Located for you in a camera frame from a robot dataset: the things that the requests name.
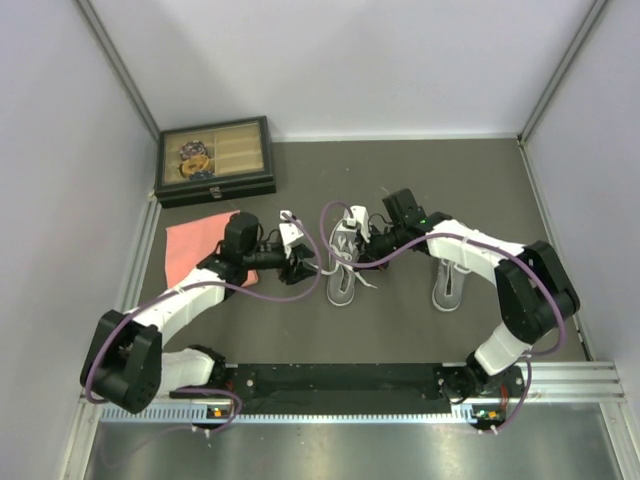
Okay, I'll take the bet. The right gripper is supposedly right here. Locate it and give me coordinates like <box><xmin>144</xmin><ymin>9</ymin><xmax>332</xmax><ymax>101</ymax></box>
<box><xmin>353</xmin><ymin>223</ymin><xmax>407</xmax><ymax>273</ymax></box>

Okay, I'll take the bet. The grey sneaker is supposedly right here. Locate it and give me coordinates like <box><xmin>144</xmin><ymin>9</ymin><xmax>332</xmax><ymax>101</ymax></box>
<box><xmin>327</xmin><ymin>220</ymin><xmax>362</xmax><ymax>307</ymax></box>
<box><xmin>432</xmin><ymin>259</ymin><xmax>469</xmax><ymax>313</ymax></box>

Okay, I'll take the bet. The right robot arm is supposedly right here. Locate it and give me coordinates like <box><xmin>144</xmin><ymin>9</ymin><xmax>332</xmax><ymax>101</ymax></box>
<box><xmin>344</xmin><ymin>189</ymin><xmax>580</xmax><ymax>396</ymax></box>

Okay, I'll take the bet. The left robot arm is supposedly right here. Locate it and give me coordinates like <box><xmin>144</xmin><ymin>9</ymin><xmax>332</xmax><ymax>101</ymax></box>
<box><xmin>80</xmin><ymin>211</ymin><xmax>320</xmax><ymax>414</ymax></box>

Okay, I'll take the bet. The pink folded cloth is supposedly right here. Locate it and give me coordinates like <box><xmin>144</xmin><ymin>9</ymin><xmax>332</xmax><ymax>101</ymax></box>
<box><xmin>165</xmin><ymin>211</ymin><xmax>235</xmax><ymax>288</ymax></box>

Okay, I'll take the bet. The dark jewelry box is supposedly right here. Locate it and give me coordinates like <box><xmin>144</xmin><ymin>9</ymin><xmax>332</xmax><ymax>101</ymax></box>
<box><xmin>154</xmin><ymin>116</ymin><xmax>276</xmax><ymax>208</ymax></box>

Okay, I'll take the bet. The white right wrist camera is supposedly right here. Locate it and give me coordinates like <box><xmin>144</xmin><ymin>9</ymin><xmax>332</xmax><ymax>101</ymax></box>
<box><xmin>343</xmin><ymin>205</ymin><xmax>371</xmax><ymax>243</ymax></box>

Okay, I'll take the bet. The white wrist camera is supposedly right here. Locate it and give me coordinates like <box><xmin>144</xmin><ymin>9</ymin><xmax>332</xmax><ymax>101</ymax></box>
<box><xmin>343</xmin><ymin>205</ymin><xmax>371</xmax><ymax>243</ymax></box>
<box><xmin>278</xmin><ymin>210</ymin><xmax>304</xmax><ymax>258</ymax></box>

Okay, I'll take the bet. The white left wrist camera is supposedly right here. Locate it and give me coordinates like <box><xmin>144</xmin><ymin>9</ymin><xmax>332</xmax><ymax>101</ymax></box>
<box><xmin>278</xmin><ymin>210</ymin><xmax>304</xmax><ymax>258</ymax></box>

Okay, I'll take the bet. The grey slotted cable duct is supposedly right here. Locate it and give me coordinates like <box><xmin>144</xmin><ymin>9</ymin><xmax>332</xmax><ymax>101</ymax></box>
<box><xmin>101</xmin><ymin>404</ymin><xmax>504</xmax><ymax>424</ymax></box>

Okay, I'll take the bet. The orange bracelet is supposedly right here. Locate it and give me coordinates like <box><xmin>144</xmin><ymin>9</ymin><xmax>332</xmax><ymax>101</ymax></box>
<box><xmin>180</xmin><ymin>156</ymin><xmax>213</xmax><ymax>177</ymax></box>

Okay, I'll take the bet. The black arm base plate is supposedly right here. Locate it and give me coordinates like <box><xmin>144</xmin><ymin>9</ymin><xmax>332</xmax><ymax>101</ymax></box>
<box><xmin>168</xmin><ymin>362</ymin><xmax>526</xmax><ymax>415</ymax></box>

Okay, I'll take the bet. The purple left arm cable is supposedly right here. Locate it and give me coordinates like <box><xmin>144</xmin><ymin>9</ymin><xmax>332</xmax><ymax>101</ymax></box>
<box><xmin>84</xmin><ymin>212</ymin><xmax>324</xmax><ymax>469</ymax></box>

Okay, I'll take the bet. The aluminium frame rail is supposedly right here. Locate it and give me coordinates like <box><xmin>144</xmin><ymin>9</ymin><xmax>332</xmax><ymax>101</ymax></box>
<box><xmin>83</xmin><ymin>358</ymin><xmax>624</xmax><ymax>411</ymax></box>

